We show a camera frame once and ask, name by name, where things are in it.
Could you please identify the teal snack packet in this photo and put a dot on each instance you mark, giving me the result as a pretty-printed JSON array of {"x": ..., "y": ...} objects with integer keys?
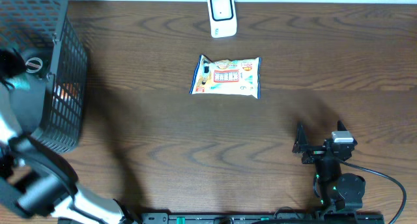
[{"x": 19, "y": 82}]

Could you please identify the yellow wet wipes pack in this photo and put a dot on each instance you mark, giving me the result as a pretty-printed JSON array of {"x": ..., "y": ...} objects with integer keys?
[{"x": 238, "y": 77}]

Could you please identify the dark grey plastic basket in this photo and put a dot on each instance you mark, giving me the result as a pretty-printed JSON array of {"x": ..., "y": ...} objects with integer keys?
[{"x": 50, "y": 109}]

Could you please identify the orange small snack box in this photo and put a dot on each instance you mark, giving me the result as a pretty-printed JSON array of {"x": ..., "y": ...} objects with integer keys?
[{"x": 68, "y": 91}]

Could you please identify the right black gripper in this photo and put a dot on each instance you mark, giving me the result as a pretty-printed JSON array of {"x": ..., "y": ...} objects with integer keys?
[{"x": 314, "y": 152}]

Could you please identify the white barcode scanner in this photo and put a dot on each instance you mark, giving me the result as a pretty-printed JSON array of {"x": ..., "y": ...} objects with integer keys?
[{"x": 223, "y": 18}]

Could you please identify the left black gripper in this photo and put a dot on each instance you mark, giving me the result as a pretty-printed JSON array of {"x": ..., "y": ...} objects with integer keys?
[{"x": 10, "y": 57}]

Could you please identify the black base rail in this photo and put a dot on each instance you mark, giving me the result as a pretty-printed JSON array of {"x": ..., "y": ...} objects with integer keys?
[{"x": 283, "y": 217}]

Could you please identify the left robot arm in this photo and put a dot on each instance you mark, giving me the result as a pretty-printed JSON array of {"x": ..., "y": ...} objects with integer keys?
[{"x": 35, "y": 181}]

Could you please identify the dark green round-label packet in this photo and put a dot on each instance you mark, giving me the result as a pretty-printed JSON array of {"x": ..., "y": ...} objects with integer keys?
[{"x": 35, "y": 65}]

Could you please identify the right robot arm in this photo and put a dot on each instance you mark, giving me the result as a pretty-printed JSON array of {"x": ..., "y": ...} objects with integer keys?
[{"x": 340, "y": 193}]

